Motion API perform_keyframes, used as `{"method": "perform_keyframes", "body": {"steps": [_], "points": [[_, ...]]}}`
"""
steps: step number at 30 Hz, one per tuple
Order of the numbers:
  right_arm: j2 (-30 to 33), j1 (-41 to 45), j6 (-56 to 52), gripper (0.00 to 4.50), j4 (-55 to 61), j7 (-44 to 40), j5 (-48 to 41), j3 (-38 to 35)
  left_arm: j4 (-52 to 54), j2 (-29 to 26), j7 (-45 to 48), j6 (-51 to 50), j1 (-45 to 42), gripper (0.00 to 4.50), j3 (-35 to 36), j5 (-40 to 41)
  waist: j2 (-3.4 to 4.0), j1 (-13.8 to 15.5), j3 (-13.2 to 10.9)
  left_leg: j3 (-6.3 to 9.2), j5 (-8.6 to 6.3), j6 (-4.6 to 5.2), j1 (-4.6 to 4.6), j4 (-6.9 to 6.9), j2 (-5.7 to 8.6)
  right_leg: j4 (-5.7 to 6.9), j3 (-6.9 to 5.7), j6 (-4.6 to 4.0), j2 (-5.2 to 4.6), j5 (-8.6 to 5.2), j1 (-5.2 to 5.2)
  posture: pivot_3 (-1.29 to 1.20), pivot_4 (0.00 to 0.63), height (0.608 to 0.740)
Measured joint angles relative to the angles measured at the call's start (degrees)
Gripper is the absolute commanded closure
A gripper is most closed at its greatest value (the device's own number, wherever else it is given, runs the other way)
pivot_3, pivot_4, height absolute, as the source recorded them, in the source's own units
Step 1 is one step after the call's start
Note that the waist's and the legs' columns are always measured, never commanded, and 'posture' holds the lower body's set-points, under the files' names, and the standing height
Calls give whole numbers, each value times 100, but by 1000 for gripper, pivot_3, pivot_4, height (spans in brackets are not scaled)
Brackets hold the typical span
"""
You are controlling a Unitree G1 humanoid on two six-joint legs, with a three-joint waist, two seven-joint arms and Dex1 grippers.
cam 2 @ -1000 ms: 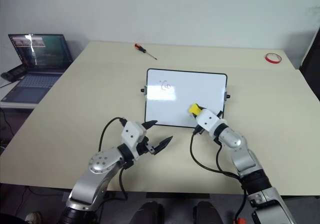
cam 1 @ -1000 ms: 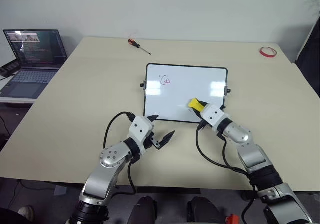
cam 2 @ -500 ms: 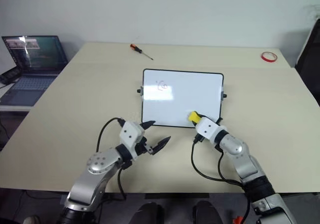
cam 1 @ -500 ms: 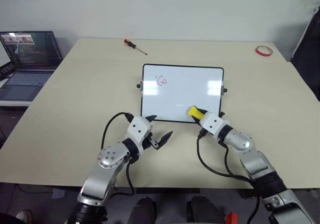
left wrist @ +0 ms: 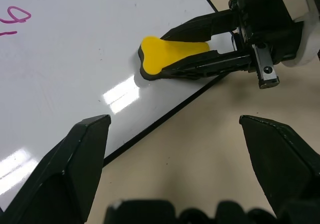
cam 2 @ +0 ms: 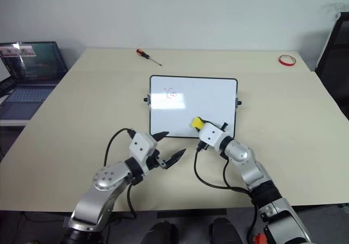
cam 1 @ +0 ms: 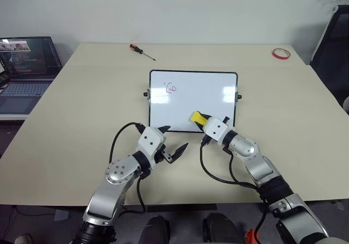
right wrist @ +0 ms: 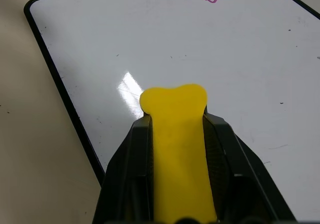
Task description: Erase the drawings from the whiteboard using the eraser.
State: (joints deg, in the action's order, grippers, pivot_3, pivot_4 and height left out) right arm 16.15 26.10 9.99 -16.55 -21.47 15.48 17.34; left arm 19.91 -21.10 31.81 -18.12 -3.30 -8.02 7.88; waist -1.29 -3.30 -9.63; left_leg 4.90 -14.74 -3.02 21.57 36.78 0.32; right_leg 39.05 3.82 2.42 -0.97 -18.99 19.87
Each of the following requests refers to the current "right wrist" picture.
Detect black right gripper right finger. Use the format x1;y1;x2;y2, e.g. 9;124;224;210
202;108;300;224

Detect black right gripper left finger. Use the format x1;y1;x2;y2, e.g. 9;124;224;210
91;114;156;224

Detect yellow foam eraser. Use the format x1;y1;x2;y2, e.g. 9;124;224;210
139;83;218;222

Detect black-framed whiteboard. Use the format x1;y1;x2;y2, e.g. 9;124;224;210
23;0;320;224

